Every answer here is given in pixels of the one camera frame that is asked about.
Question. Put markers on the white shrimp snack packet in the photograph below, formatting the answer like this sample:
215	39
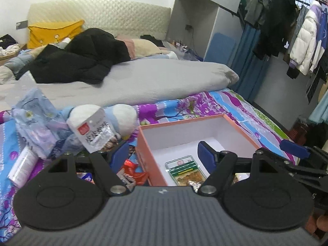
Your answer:
94	135

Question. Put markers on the grey wall switch plate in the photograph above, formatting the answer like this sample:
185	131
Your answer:
21	25

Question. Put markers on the light blue garment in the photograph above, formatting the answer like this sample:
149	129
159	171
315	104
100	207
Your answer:
20	61

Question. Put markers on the grey-green hanging coat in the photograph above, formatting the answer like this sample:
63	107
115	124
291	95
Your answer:
258	5

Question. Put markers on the white and blue plush toy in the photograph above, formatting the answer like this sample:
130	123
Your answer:
123	117

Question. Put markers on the white puffer jacket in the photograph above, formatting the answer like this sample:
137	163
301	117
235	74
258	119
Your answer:
306	43

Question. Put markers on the wooden nightstand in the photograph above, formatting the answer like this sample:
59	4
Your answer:
10	56

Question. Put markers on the white cylindrical bottle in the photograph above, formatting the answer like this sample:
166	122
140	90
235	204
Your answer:
23	166

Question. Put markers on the green snack packet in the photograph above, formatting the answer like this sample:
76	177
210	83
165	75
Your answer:
183	170

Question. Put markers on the beige pillow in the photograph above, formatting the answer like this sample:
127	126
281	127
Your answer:
147	47

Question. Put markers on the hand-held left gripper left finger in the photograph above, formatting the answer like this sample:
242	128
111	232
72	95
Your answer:
120	155

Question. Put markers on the pink blanket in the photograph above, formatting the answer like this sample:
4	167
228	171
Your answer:
126	44

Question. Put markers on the orange-red snack packet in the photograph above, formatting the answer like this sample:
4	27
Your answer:
132	170

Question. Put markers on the teal hanging garment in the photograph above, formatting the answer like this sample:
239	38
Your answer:
320	112

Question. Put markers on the pile of clothes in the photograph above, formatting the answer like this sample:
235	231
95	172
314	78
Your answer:
9	44

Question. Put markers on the light blue plastic bag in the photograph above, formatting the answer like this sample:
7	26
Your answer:
38	123

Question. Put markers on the pink cardboard box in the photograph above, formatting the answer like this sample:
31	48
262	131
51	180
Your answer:
146	153

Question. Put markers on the cream padded headboard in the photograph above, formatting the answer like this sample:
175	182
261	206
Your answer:
115	18

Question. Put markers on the grey duvet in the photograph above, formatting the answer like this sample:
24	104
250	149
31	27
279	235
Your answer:
153	79

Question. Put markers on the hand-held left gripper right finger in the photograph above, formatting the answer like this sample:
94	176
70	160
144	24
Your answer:
205	156

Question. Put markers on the black jacket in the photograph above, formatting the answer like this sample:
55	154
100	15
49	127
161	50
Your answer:
84	56

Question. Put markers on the blue curtain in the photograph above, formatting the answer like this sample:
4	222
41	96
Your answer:
251	64

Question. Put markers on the yellow pillow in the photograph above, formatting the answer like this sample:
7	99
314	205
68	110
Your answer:
51	34

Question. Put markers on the red crate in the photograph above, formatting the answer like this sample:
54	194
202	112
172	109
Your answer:
299	130

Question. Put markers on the purple floral bed sheet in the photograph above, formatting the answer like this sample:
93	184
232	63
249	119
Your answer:
179	110

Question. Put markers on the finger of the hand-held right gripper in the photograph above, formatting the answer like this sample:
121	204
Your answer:
294	147

